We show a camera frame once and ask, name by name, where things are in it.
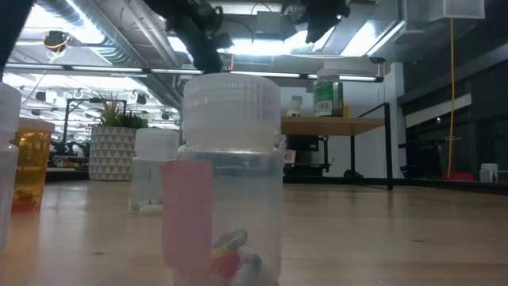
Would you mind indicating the red storage bin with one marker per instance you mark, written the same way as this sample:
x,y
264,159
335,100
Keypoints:
x,y
458,176

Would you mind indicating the white container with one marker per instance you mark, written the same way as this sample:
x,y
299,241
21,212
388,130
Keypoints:
x,y
489,172

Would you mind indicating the wooden shelf black metal frame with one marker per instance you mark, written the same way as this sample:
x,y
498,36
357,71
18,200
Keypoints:
x,y
329,126

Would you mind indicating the black aluminium table frame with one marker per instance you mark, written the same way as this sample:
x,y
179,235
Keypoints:
x,y
14,32

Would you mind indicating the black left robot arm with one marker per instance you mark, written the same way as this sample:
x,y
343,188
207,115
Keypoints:
x,y
156,5

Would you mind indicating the green label medicine bottle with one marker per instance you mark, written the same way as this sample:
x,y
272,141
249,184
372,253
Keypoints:
x,y
328,95

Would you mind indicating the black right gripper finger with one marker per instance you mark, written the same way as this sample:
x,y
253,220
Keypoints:
x,y
319,31

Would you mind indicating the potted succulent patterned pot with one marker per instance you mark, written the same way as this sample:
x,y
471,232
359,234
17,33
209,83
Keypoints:
x,y
113,151

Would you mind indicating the white bottle blue label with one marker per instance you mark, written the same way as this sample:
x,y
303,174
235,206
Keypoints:
x,y
7,167

